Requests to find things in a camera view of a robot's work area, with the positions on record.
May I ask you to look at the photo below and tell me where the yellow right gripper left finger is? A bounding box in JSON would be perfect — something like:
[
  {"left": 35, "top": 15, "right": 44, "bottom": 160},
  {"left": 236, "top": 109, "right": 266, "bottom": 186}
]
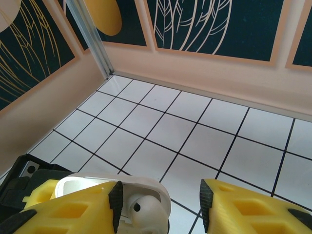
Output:
[{"left": 0, "top": 180, "right": 124, "bottom": 234}]

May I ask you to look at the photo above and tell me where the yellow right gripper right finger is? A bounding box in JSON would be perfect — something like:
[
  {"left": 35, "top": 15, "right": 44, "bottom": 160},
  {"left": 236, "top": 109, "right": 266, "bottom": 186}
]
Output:
[{"left": 199, "top": 178, "right": 312, "bottom": 234}]

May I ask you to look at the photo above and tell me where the white wireless earbud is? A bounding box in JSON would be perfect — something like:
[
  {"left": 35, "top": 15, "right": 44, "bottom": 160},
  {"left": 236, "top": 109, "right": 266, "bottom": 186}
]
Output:
[{"left": 126, "top": 195, "right": 169, "bottom": 230}]

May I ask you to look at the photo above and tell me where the white earbuds charging case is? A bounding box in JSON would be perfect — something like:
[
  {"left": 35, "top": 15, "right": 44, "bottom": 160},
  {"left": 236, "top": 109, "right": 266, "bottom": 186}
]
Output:
[{"left": 54, "top": 171, "right": 173, "bottom": 234}]

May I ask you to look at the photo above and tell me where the aluminium frame post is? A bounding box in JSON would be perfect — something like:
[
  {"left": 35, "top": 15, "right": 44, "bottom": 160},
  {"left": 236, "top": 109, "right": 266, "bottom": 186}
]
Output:
[{"left": 63, "top": 0, "right": 116, "bottom": 80}]

